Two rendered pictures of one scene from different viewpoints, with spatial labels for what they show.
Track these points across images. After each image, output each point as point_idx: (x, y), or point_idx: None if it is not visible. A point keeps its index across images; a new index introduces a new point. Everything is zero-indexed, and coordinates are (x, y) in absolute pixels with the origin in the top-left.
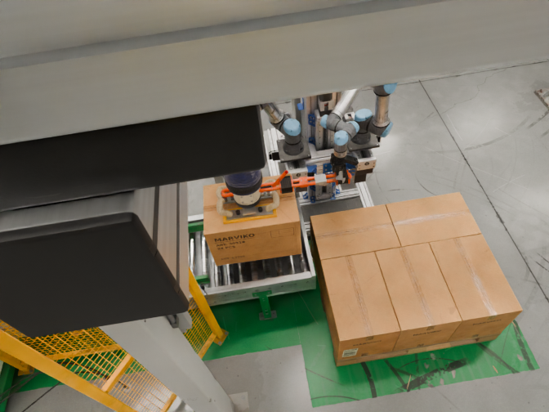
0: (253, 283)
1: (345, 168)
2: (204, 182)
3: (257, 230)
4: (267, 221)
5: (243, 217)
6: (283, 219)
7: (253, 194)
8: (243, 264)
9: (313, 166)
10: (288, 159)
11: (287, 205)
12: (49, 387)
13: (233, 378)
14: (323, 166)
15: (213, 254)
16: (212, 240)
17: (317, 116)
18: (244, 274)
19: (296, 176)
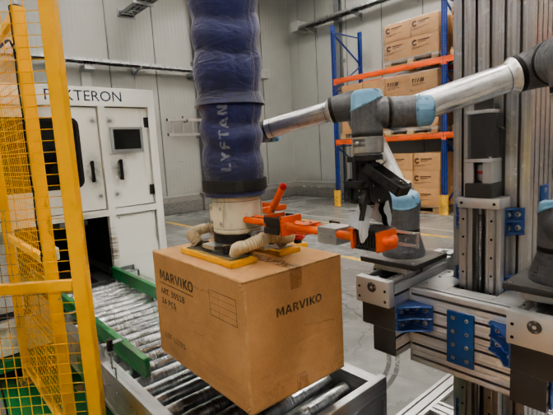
0: (160, 411)
1: (396, 226)
2: (354, 366)
3: (195, 277)
4: (213, 267)
5: (201, 251)
6: (231, 273)
7: (226, 210)
8: (202, 395)
9: (424, 304)
10: (374, 258)
11: (266, 268)
12: (2, 405)
13: None
14: (448, 317)
15: (159, 312)
16: (158, 272)
17: (460, 197)
18: (183, 403)
19: (368, 289)
